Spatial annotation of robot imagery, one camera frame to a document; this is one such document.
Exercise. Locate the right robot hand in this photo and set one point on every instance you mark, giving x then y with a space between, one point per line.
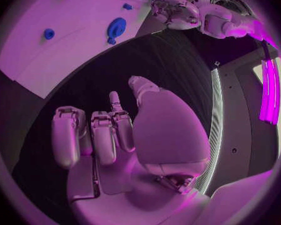
168 135

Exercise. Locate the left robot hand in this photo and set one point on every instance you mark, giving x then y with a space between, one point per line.
178 13

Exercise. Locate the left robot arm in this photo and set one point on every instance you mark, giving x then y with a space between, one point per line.
217 22

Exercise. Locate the white task board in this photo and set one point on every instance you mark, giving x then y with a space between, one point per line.
67 46

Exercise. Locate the small blue plug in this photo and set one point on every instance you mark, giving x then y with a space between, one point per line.
127 6

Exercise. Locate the blue gear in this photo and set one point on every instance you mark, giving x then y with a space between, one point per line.
117 27

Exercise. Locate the blue peg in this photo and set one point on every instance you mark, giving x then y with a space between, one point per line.
111 41
49 34

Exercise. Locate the glowing light bar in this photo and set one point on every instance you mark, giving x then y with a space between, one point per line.
269 90

